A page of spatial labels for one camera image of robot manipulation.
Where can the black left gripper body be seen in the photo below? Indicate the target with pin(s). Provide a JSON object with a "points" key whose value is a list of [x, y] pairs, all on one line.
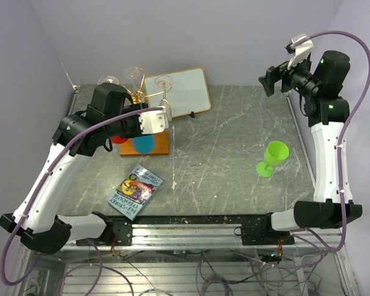
{"points": [[131, 127]]}

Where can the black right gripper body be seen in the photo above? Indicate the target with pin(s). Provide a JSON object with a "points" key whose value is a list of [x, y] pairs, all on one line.
{"points": [[299, 78]]}

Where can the red plastic goblet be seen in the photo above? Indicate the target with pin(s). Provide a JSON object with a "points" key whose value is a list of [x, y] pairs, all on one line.
{"points": [[118, 140]]}

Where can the blue plastic goblet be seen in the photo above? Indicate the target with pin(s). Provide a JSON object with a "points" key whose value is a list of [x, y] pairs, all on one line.
{"points": [[144, 144]]}

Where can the clear ribbed wine glass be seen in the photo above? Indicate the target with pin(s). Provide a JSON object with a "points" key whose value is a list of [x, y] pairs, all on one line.
{"points": [[108, 79]]}

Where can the clear smooth wine glass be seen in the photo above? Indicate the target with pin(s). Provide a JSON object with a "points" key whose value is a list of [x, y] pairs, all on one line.
{"points": [[136, 76]]}

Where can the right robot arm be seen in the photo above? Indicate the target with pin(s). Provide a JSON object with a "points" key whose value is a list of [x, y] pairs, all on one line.
{"points": [[327, 113]]}

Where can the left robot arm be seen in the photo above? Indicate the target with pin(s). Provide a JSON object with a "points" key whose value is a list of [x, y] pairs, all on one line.
{"points": [[111, 112]]}

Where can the wooden rack base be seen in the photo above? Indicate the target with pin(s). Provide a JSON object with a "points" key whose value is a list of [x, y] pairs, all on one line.
{"points": [[161, 146]]}

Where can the gold framed whiteboard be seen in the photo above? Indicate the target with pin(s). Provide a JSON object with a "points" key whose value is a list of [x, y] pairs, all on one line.
{"points": [[186, 91]]}

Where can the colourful treehouse book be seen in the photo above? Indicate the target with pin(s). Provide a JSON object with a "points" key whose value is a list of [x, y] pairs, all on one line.
{"points": [[134, 192]]}

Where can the green plastic goblet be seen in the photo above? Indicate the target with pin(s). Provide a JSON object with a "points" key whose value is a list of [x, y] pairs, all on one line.
{"points": [[275, 153]]}

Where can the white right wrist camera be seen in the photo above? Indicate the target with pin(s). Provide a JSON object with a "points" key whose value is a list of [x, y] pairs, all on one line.
{"points": [[300, 47]]}

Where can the aluminium rail frame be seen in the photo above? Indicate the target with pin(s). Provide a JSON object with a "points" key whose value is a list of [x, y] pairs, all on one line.
{"points": [[203, 233]]}

